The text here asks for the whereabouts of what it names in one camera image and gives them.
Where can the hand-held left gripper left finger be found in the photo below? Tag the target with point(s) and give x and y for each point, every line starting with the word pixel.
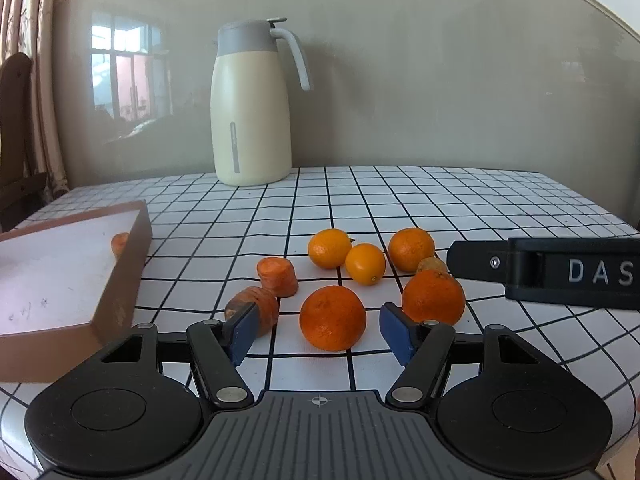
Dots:
pixel 242 334

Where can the white black-checked tablecloth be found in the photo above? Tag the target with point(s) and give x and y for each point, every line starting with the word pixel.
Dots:
pixel 450 200

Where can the small orange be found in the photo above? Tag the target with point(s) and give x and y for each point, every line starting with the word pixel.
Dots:
pixel 365 264
pixel 411 249
pixel 328 248

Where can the small brownish fruit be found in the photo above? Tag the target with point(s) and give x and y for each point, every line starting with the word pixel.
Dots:
pixel 433 263

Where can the cream thermos jug grey lid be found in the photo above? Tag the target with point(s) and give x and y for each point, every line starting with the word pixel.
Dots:
pixel 250 125

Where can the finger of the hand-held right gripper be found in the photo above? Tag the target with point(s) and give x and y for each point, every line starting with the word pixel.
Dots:
pixel 475 260

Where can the large mandarin orange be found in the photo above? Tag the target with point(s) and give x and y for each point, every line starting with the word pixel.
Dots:
pixel 332 317
pixel 433 296

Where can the beige patterned curtain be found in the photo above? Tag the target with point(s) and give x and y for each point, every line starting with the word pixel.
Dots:
pixel 45 60

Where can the brown cardboard box white inside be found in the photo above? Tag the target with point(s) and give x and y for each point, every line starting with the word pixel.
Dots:
pixel 50 280

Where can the dark wooden wicker chair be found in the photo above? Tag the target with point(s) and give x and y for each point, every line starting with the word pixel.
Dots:
pixel 15 110

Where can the carrot piece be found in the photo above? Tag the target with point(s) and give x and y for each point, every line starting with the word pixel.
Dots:
pixel 266 309
pixel 277 276
pixel 120 245

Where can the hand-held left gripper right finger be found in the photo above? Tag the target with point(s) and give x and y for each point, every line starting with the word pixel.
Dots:
pixel 397 334

